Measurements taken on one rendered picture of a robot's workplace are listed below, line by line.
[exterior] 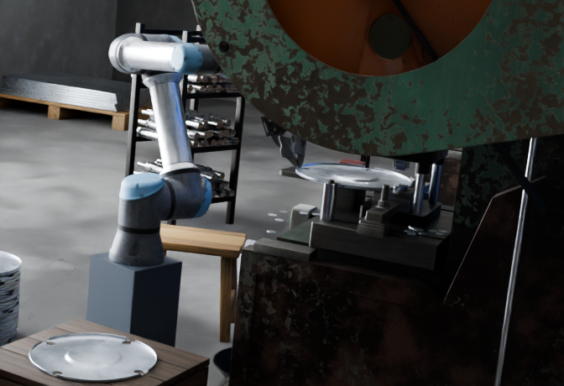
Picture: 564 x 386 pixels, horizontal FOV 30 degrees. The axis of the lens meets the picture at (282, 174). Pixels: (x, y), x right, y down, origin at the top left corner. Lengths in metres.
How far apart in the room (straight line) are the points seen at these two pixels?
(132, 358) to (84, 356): 0.11
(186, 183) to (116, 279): 0.32
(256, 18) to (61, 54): 7.59
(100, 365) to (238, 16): 0.85
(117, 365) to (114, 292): 0.47
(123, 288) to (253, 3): 1.00
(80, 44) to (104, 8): 0.51
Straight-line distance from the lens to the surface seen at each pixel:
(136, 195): 2.84
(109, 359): 2.47
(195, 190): 2.93
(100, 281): 2.93
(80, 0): 9.89
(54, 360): 2.47
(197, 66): 2.63
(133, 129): 5.11
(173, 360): 2.51
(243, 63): 2.19
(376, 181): 2.60
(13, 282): 3.48
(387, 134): 2.10
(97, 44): 10.23
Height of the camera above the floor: 1.27
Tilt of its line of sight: 11 degrees down
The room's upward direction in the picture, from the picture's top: 6 degrees clockwise
